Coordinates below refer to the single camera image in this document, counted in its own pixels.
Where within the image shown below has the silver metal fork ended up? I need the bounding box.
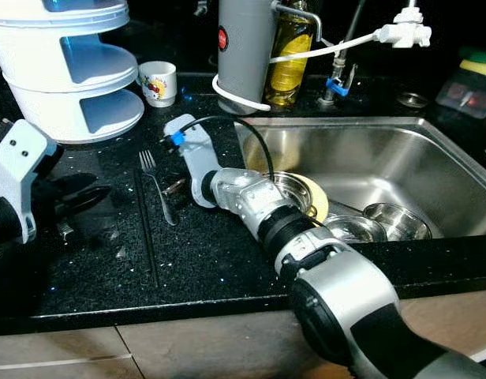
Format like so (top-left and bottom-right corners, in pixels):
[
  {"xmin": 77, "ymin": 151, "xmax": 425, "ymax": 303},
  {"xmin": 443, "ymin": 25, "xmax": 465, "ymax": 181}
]
[{"xmin": 138, "ymin": 149, "xmax": 179, "ymax": 227}]

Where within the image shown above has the black chopstick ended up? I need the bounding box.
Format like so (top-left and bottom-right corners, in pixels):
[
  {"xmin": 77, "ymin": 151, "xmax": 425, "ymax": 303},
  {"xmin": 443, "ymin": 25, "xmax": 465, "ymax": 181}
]
[{"xmin": 132, "ymin": 168, "xmax": 159, "ymax": 287}]

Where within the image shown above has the white cartoon print mug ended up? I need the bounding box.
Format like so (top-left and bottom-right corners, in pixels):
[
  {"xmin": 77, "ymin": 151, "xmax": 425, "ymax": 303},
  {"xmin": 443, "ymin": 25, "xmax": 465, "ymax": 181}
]
[{"xmin": 138, "ymin": 61, "xmax": 179, "ymax": 109}]

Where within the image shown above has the white tiered plastic rack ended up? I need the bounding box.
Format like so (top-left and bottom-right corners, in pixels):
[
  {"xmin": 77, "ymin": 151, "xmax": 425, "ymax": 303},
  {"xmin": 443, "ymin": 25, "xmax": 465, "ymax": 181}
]
[{"xmin": 0, "ymin": 0, "xmax": 146, "ymax": 145}]

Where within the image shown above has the clear plastic container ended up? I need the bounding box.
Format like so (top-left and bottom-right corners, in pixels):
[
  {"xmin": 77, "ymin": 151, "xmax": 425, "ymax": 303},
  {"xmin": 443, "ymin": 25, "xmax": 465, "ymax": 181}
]
[{"xmin": 434, "ymin": 73, "xmax": 486, "ymax": 120}]

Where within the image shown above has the pale yellow plate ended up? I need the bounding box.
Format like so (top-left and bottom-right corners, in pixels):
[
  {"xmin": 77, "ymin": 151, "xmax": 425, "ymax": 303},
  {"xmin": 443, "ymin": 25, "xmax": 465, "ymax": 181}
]
[{"xmin": 301, "ymin": 174, "xmax": 331, "ymax": 225}]

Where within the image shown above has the yellow green sponge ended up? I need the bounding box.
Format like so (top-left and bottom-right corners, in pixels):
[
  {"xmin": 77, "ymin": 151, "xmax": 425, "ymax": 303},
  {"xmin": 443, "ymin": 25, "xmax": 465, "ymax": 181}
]
[{"xmin": 459, "ymin": 47, "xmax": 486, "ymax": 78}]

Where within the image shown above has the small steel bowl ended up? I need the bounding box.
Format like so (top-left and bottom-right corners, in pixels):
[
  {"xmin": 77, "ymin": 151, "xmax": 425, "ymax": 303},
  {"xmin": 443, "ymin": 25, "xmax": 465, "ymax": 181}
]
[
  {"xmin": 322, "ymin": 214, "xmax": 389, "ymax": 245},
  {"xmin": 362, "ymin": 202, "xmax": 432, "ymax": 242}
]

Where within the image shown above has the grey cylindrical water filter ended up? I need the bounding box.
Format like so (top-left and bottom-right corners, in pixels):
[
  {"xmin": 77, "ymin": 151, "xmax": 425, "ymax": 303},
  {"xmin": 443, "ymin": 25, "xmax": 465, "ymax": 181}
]
[{"xmin": 216, "ymin": 0, "xmax": 277, "ymax": 116}]

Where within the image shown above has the yellow cooking oil bottle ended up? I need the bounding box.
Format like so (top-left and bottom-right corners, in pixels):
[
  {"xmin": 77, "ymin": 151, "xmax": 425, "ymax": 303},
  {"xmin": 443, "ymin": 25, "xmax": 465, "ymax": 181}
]
[{"xmin": 264, "ymin": 0, "xmax": 316, "ymax": 108}]

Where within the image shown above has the stainless steel sink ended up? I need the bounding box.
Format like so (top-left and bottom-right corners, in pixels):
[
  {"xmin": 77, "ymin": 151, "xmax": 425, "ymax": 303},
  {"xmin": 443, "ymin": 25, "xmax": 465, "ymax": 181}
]
[{"xmin": 235, "ymin": 116, "xmax": 486, "ymax": 242}]

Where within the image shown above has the round metal sink strainer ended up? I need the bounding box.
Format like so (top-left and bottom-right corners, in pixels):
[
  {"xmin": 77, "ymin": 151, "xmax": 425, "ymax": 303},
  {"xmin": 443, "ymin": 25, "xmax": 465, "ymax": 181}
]
[{"xmin": 398, "ymin": 92, "xmax": 430, "ymax": 110}]

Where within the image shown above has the chrome faucet with blue valve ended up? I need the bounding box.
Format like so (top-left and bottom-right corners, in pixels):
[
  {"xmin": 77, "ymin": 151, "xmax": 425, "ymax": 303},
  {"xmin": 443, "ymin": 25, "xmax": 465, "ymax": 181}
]
[{"xmin": 317, "ymin": 0, "xmax": 368, "ymax": 108}]

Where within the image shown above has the white faucet diverter head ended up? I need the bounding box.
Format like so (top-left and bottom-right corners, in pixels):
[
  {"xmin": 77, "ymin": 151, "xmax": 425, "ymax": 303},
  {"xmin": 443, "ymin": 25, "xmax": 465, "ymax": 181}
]
[{"xmin": 376, "ymin": 0, "xmax": 433, "ymax": 51}]

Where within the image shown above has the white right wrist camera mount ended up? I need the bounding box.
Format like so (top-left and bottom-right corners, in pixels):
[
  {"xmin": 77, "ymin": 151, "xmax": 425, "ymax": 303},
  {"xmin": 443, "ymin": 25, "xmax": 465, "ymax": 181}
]
[{"xmin": 163, "ymin": 114, "xmax": 222, "ymax": 208}]

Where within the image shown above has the white filter hose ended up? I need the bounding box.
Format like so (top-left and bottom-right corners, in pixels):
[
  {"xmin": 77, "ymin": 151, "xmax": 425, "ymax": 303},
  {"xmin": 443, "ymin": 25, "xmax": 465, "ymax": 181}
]
[{"xmin": 211, "ymin": 24, "xmax": 386, "ymax": 113}]

